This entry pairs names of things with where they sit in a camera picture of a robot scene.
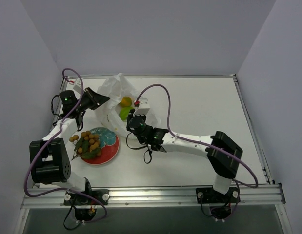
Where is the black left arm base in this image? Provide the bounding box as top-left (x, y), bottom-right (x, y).
top-left (63, 189), bottom-right (109, 222)

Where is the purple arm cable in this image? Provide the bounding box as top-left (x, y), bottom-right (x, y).
top-left (136, 84), bottom-right (259, 217)
top-left (23, 68), bottom-right (108, 224)

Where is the green fake starfruit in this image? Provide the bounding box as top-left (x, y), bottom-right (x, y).
top-left (119, 107), bottom-right (135, 121)

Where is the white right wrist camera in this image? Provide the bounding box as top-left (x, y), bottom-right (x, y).
top-left (133, 98), bottom-right (150, 116)

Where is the aluminium front rail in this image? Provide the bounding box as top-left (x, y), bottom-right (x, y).
top-left (21, 185), bottom-right (285, 209)

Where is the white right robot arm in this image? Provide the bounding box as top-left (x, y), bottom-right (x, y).
top-left (126, 114), bottom-right (243, 201)

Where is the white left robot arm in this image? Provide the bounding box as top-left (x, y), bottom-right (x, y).
top-left (29, 88), bottom-right (110, 204)

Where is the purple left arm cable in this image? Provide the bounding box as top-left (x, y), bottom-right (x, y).
top-left (23, 68), bottom-right (108, 224)

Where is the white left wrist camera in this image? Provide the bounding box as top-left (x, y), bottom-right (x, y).
top-left (69, 79), bottom-right (83, 95)

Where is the fake longan bunch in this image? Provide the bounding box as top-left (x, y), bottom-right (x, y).
top-left (69, 131), bottom-right (102, 160)

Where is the red and teal plate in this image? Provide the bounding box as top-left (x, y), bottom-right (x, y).
top-left (82, 127), bottom-right (120, 165)

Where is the yellow fake mango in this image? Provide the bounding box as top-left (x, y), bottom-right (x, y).
top-left (119, 96), bottom-right (133, 107)

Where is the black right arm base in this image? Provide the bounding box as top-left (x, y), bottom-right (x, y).
top-left (195, 185), bottom-right (241, 223)

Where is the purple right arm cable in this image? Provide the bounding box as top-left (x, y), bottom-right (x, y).
top-left (136, 84), bottom-right (259, 217)

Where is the white plastic bag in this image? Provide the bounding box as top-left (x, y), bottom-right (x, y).
top-left (95, 74), bottom-right (161, 137)

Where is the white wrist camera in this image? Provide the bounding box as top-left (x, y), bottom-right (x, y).
top-left (133, 98), bottom-right (150, 116)
top-left (69, 79), bottom-right (83, 95)

